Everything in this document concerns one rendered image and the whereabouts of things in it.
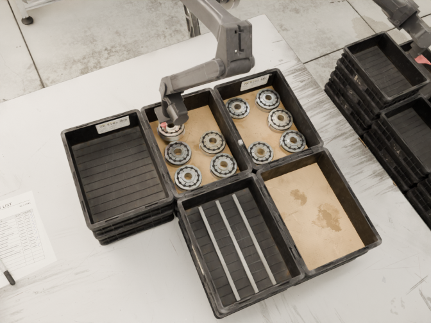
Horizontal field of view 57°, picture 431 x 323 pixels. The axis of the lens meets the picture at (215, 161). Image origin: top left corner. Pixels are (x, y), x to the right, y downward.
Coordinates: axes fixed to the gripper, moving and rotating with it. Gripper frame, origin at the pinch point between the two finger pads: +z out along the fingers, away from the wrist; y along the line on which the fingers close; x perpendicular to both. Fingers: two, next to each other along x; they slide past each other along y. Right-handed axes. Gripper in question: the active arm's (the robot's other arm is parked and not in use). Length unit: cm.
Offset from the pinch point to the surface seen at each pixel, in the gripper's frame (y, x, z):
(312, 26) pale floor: 147, 97, 92
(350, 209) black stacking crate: 49, -56, 2
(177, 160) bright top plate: -2.4, -14.3, 2.7
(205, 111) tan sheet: 16.5, 4.3, 6.4
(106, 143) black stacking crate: -25.3, 4.2, 6.1
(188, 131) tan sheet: 6.4, -2.1, 6.2
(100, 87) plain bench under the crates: -19.8, 40.7, 19.6
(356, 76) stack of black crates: 112, 15, 38
